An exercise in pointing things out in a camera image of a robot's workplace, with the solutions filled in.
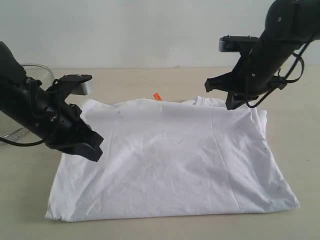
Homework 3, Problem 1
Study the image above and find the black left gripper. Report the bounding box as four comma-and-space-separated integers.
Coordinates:
44, 106, 104, 162

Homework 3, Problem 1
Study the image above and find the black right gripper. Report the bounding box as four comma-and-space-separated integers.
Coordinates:
204, 53, 287, 110

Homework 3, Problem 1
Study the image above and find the white t-shirt red print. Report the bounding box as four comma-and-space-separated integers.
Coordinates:
45, 96, 300, 222

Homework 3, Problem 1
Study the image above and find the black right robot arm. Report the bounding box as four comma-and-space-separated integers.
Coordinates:
204, 0, 320, 110

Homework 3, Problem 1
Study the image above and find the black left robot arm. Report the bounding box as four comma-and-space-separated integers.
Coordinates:
0, 42, 104, 162

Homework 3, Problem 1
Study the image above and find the round metal mesh basket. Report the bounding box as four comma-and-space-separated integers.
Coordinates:
0, 63, 55, 142

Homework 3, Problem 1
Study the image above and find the orange garment tag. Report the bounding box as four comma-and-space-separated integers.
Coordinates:
153, 93, 162, 101

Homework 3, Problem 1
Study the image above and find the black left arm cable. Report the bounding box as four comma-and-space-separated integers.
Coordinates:
0, 137, 46, 147

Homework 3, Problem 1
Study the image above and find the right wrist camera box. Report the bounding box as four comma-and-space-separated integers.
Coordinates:
218, 35, 259, 53

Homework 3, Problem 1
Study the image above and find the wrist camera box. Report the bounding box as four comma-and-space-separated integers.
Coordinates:
218, 35, 259, 53
51, 74, 93, 98

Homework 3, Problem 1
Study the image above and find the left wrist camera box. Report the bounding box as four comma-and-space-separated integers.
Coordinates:
51, 74, 93, 98

